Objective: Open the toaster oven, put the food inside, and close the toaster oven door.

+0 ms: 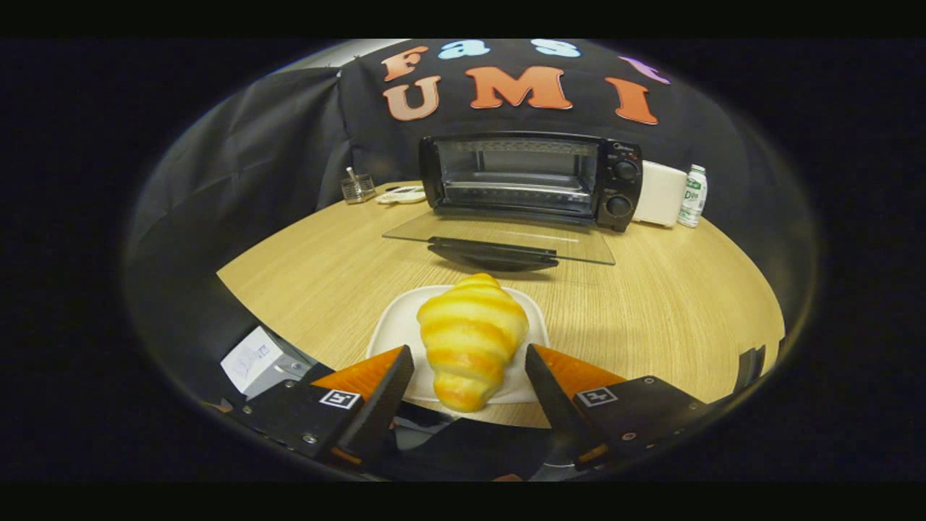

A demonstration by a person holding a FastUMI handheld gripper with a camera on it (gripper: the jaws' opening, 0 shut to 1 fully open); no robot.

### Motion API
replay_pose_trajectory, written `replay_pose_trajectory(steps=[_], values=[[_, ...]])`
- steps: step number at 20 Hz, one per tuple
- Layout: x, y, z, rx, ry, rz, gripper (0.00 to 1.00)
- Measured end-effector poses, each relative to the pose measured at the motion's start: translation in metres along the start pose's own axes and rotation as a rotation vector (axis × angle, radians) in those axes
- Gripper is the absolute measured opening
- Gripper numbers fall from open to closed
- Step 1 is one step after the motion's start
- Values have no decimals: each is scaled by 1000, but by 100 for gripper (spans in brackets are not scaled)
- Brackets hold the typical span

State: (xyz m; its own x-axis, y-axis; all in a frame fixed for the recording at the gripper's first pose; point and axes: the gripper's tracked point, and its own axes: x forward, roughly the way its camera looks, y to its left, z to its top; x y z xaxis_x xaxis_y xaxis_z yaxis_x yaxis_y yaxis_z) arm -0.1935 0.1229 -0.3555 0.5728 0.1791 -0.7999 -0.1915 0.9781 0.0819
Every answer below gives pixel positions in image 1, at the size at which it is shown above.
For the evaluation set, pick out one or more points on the small glass holder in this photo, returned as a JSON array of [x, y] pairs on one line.
[[358, 188]]

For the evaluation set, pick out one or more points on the white rectangular container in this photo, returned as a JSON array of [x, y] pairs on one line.
[[660, 194]]

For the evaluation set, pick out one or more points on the white cardboard box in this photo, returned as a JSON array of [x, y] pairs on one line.
[[249, 362]]

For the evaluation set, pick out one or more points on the white bottle green label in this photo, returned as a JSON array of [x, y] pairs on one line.
[[693, 195]]

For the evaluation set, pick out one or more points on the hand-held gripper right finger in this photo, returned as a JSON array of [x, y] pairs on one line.
[[553, 401]]

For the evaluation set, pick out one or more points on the small white flat object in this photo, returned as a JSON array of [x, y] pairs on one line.
[[404, 195]]

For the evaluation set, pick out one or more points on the white plate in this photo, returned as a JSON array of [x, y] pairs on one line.
[[394, 333]]

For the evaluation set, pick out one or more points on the black toaster oven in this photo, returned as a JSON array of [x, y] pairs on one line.
[[618, 184]]

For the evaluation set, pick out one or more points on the black backdrop cloth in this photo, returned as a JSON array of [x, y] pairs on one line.
[[275, 166]]

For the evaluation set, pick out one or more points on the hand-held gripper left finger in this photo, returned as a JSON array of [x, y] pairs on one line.
[[380, 405]]

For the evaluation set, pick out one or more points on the yellow croissant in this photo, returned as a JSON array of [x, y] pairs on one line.
[[470, 340]]

